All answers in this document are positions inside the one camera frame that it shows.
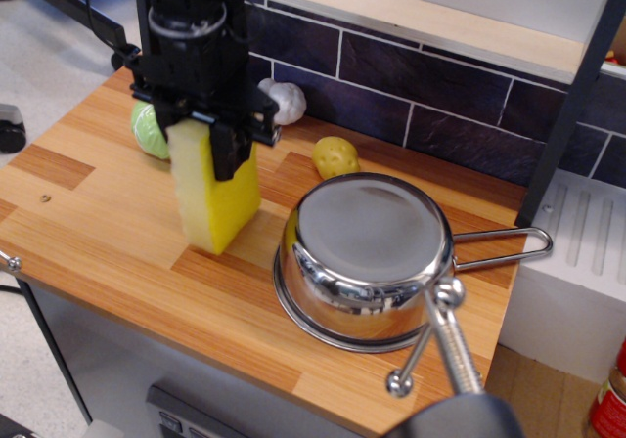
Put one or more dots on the black rolling stand frame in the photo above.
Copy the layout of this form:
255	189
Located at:
73	10

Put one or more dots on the wooden wall shelf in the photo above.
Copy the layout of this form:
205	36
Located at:
498	43

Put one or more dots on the yellow rectangular sponge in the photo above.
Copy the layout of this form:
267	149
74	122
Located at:
212	212

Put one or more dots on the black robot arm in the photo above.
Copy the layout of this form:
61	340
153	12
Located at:
192	10

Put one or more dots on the green toy cabbage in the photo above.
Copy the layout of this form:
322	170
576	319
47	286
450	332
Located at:
146	130

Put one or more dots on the grey oven control panel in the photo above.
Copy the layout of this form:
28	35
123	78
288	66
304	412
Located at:
173	417

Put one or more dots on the black vertical shelf post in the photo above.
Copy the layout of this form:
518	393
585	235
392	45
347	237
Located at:
610	19

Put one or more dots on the stainless steel pot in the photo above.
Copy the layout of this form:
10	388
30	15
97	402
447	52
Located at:
358	253

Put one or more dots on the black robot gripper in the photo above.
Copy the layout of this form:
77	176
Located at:
199	70

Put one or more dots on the white ribbed drainboard unit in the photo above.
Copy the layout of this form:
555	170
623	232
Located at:
567	309

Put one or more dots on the white toy garlic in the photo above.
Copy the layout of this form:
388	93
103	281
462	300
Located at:
289	97

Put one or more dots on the black caster wheel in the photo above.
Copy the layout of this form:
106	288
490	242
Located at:
13	134

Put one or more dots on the yellow toy potato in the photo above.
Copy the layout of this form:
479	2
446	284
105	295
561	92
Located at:
334	156

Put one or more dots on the small chrome side knob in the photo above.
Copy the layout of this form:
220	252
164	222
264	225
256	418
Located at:
13	263

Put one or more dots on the chrome clamp screw handle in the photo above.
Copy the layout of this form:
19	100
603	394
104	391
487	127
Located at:
441	301

